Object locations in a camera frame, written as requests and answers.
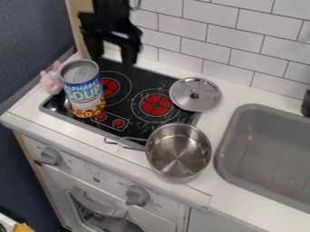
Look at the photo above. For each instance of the silver pot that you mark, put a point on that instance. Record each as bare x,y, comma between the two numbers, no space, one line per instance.
179,152

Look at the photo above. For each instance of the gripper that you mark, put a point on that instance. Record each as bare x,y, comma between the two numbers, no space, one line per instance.
108,25

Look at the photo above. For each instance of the toy sink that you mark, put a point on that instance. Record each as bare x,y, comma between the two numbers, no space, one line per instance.
266,151

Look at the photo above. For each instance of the blue soup can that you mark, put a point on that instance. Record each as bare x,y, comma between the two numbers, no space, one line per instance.
82,90

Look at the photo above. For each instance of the silver lid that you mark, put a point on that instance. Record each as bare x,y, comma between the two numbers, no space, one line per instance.
195,94

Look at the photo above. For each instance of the toy stove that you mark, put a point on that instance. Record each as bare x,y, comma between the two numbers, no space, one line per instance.
137,86

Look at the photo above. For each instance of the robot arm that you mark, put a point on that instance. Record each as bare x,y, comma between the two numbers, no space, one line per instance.
109,6

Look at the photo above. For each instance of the pink plush toy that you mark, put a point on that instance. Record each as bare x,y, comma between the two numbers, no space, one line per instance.
50,80

